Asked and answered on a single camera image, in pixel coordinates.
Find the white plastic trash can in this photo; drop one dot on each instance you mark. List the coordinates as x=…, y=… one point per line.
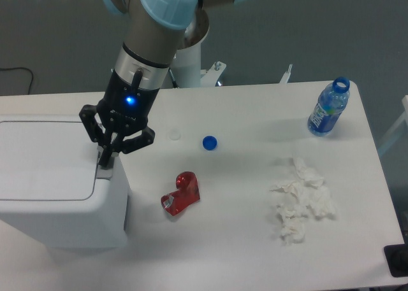
x=54, y=190

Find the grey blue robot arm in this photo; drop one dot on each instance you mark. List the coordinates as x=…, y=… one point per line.
x=156, y=30

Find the blue bottle cap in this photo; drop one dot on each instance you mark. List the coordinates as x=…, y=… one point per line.
x=209, y=143

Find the black device at edge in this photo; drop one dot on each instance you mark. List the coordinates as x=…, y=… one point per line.
x=396, y=257

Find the white metal base frame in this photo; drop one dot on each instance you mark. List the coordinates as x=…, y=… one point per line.
x=213, y=74

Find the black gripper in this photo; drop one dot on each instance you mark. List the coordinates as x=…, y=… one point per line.
x=123, y=110

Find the crumpled white tissue pile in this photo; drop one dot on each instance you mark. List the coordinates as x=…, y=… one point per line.
x=303, y=196

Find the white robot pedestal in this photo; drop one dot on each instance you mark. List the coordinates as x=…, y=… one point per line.
x=189, y=51

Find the crushed red can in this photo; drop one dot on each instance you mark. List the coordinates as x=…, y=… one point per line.
x=187, y=193

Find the blue plastic water bottle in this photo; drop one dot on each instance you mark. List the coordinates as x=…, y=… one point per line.
x=331, y=102

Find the white furniture at right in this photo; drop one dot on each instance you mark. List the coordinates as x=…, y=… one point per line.
x=395, y=132

